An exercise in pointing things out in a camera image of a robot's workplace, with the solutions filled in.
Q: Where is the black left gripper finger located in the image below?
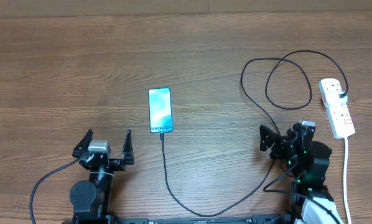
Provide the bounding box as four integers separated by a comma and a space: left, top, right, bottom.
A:
122, 129, 134, 164
72, 129, 93, 157

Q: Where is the white power strip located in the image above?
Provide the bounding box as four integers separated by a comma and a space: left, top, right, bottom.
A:
319, 78, 355, 139

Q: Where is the black charger cable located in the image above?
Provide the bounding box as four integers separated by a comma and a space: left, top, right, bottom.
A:
159, 50, 350, 218

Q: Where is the blue Galaxy smartphone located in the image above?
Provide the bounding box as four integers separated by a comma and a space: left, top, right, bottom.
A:
148, 88, 173, 133

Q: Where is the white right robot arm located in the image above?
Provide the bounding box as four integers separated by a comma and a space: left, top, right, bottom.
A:
259, 120, 343, 223

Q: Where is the white charger plug adapter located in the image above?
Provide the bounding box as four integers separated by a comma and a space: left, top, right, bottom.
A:
322, 90, 348, 108

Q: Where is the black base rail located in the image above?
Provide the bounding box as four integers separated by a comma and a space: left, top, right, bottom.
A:
62, 215, 282, 224

